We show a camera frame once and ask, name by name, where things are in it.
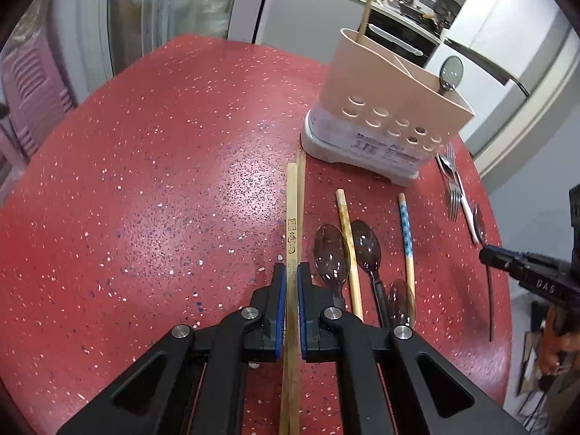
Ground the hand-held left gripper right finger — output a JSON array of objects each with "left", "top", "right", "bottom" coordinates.
[{"left": 297, "top": 260, "right": 529, "bottom": 435}]

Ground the person's right hand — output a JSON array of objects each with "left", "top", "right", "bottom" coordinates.
[{"left": 538, "top": 301, "right": 575, "bottom": 377}]

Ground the beige utensil holder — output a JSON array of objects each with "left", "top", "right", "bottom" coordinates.
[{"left": 301, "top": 28, "right": 476, "bottom": 187}]

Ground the pink plastic chair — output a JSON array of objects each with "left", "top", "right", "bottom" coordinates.
[{"left": 0, "top": 32, "right": 77, "bottom": 168}]

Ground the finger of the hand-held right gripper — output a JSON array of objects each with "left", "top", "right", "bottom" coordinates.
[{"left": 479, "top": 245, "right": 529, "bottom": 282}]

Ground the metal fork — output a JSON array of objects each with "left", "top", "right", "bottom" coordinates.
[{"left": 436, "top": 153, "right": 462, "bottom": 223}]

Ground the blue patterned chopstick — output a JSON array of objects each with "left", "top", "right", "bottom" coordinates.
[{"left": 398, "top": 192, "right": 416, "bottom": 302}]

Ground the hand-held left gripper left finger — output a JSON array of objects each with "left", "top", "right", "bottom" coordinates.
[{"left": 57, "top": 263, "right": 287, "bottom": 435}]

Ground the white-handled fork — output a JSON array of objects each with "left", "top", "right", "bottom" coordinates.
[{"left": 446, "top": 142, "right": 480, "bottom": 244}]

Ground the printed wooden chopstick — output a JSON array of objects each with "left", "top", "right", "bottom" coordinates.
[{"left": 278, "top": 163, "right": 301, "bottom": 435}]

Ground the wooden frame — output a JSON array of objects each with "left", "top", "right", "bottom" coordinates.
[{"left": 519, "top": 331, "right": 547, "bottom": 395}]

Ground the yellow patterned chopstick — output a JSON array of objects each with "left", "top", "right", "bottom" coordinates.
[{"left": 335, "top": 189, "right": 364, "bottom": 320}]

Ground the plain wooden chopstick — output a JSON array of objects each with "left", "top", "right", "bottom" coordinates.
[
  {"left": 357, "top": 0, "right": 381, "bottom": 42},
  {"left": 289, "top": 150, "right": 308, "bottom": 435}
]

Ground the black oven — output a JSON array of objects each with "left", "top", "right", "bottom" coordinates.
[{"left": 360, "top": 7, "right": 439, "bottom": 70}]

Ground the brown translucent plastic spoon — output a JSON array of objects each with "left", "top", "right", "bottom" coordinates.
[
  {"left": 314, "top": 223, "right": 351, "bottom": 309},
  {"left": 472, "top": 202, "right": 497, "bottom": 343},
  {"left": 350, "top": 220, "right": 393, "bottom": 329},
  {"left": 386, "top": 278, "right": 417, "bottom": 331}
]

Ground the metal spoon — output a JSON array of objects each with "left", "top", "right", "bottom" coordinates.
[{"left": 439, "top": 55, "right": 465, "bottom": 94}]

